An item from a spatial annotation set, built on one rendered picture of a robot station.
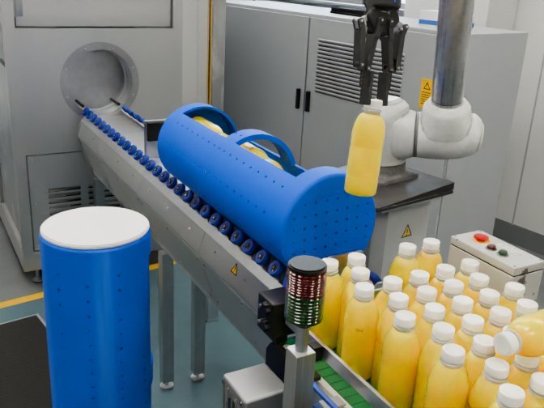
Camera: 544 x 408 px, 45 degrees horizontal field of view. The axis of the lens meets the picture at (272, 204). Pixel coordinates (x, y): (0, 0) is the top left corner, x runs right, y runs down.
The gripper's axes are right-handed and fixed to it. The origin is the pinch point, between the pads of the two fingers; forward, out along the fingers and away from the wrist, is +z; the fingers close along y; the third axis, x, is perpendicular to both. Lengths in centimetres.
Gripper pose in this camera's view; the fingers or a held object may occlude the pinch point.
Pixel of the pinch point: (375, 89)
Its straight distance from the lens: 141.8
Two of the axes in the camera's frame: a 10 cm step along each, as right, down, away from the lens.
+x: 5.0, 1.9, -8.4
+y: -8.6, 0.3, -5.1
